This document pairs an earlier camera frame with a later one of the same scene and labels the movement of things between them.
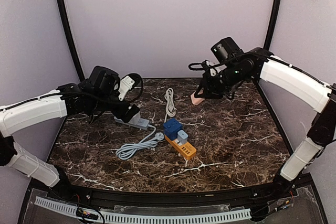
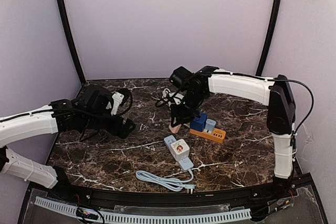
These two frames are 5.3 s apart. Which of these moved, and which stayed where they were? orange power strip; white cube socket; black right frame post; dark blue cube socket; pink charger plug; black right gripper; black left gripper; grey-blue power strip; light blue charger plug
Moved: pink charger plug; black right gripper; black left gripper; white cube socket; grey-blue power strip; orange power strip; light blue charger plug; dark blue cube socket
Stayed: black right frame post
